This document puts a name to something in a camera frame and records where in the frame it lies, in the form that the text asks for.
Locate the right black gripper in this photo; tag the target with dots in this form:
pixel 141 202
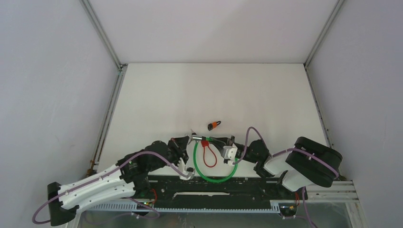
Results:
pixel 221 141

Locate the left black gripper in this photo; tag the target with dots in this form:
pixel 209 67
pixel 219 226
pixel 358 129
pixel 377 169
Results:
pixel 179 144

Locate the red cable lock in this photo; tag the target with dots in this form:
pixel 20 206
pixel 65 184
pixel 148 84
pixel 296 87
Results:
pixel 209 157

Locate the orange padlock with keys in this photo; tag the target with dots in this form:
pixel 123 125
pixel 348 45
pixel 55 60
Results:
pixel 213 125

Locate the green cable lock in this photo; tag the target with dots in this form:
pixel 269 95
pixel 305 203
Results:
pixel 195 159

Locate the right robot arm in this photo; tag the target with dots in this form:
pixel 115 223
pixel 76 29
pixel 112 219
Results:
pixel 308 162

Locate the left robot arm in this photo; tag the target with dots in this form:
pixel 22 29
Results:
pixel 128 177

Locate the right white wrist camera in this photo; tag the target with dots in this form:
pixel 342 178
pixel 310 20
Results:
pixel 228 153

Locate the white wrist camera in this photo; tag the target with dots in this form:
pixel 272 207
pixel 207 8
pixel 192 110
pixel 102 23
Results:
pixel 186 173
pixel 228 153

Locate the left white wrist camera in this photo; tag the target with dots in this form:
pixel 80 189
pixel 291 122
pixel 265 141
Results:
pixel 186 173

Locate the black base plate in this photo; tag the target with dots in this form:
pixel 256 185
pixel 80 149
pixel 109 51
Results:
pixel 237 193

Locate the grey cable duct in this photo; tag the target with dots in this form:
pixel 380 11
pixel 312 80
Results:
pixel 129 206

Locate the left aluminium corner post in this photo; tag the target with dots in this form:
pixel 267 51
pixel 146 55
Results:
pixel 93 18

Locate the aluminium corner post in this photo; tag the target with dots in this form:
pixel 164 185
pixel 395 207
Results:
pixel 93 18
pixel 324 31

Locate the aluminium front frame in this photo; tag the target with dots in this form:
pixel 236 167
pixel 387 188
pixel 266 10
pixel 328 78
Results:
pixel 340 192

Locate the right aluminium corner post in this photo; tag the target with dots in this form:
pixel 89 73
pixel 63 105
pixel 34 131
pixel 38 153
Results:
pixel 324 31

